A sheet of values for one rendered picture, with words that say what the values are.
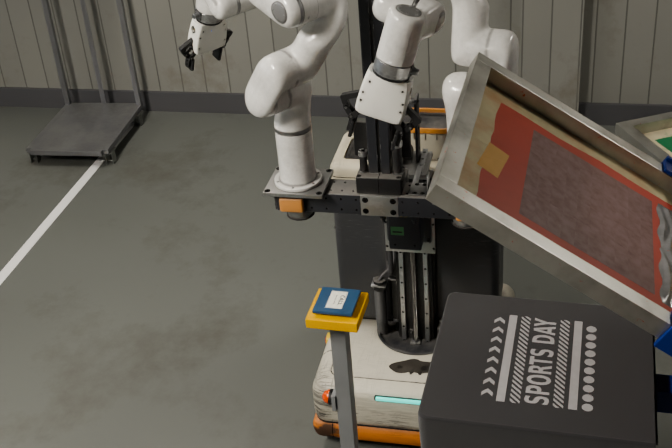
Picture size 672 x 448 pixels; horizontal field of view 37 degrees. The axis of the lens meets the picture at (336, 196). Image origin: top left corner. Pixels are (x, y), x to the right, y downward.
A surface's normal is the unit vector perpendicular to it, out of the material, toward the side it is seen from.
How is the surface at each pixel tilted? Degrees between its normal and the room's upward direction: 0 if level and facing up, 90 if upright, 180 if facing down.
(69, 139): 0
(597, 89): 90
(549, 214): 32
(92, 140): 0
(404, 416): 90
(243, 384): 0
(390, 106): 93
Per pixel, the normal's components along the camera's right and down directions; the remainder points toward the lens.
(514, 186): 0.45, -0.69
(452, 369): -0.07, -0.86
